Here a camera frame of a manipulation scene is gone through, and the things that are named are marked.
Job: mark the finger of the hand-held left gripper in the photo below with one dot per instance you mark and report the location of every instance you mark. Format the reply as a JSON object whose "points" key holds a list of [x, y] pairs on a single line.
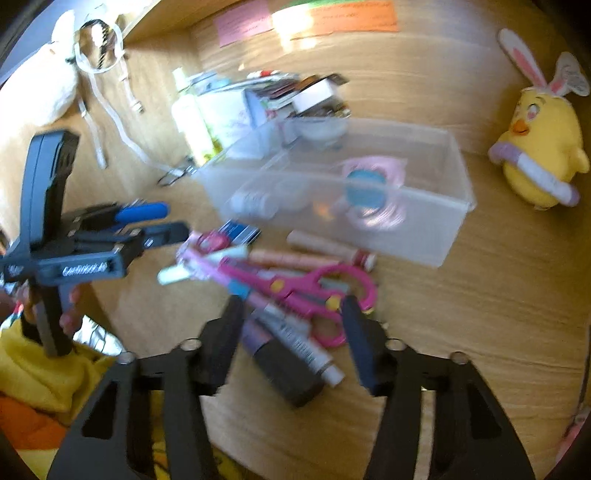
{"points": [[143, 211], [161, 233]]}

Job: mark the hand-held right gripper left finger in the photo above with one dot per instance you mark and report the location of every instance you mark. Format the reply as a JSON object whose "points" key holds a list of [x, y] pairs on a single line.
{"points": [[226, 341]]}

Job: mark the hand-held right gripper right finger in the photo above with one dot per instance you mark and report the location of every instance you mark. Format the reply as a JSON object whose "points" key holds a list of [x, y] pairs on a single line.
{"points": [[362, 346]]}

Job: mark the pink marker with white cap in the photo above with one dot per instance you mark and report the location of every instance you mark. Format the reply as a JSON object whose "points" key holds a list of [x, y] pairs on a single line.
{"points": [[198, 267]]}

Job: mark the white printed tube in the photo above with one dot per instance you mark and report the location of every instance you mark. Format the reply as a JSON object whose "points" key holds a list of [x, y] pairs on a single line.
{"points": [[304, 346]]}

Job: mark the black bottle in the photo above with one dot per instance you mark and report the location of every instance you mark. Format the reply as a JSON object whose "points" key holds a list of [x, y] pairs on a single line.
{"points": [[288, 374]]}

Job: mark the pink scissors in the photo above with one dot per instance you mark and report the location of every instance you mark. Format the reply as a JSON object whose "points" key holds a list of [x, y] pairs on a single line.
{"points": [[295, 288]]}

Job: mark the peach lip gloss tube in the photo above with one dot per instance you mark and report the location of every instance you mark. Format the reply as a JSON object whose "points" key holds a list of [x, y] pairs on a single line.
{"points": [[286, 261]]}

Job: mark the beige tube with red cap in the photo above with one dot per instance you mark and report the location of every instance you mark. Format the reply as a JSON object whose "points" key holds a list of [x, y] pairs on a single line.
{"points": [[323, 245]]}

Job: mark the clear plastic storage box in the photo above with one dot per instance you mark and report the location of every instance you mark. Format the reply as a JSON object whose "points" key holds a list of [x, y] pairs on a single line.
{"points": [[429, 207]]}

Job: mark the person's left hand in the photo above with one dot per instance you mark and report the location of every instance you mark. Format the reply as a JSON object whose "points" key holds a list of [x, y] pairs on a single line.
{"points": [[72, 316]]}

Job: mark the blue card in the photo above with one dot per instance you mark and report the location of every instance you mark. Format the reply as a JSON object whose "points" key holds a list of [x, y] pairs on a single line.
{"points": [[240, 232]]}

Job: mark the small white bottle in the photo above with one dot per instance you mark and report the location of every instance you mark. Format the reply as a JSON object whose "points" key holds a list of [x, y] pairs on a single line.
{"points": [[251, 203]]}

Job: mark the white and green bottle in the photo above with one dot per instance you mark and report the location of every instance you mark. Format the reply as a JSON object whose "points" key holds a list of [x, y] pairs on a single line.
{"points": [[190, 120]]}

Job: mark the white plush toy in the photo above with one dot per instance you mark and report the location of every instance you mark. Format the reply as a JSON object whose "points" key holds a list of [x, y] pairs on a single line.
{"points": [[39, 78]]}

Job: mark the white carton with green print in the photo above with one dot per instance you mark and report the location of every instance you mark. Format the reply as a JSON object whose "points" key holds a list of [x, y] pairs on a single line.
{"points": [[226, 115]]}

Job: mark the pink round case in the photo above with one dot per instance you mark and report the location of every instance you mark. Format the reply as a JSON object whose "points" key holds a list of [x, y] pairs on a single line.
{"points": [[392, 214]]}

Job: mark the stack of books and cards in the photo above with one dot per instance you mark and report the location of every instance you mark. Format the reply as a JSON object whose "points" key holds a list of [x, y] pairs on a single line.
{"points": [[277, 87]]}

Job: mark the yellow garment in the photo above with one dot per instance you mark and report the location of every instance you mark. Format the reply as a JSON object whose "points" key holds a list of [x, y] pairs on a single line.
{"points": [[37, 378]]}

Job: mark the white bowl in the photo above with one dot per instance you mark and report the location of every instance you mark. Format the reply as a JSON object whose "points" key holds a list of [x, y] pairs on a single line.
{"points": [[321, 131]]}

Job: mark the small white box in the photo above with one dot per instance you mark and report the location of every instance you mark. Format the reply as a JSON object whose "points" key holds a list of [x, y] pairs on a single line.
{"points": [[314, 94]]}

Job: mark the pink sticky note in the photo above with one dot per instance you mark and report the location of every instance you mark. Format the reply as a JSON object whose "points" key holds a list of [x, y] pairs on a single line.
{"points": [[242, 23]]}

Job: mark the pink object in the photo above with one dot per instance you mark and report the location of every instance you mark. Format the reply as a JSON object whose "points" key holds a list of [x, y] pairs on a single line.
{"points": [[575, 434]]}

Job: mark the yellow chick plush toy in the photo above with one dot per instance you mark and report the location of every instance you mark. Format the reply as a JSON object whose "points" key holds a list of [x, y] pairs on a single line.
{"points": [[542, 138]]}

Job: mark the orange paper sheet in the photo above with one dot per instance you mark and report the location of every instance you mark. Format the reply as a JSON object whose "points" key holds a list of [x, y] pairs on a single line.
{"points": [[351, 16]]}

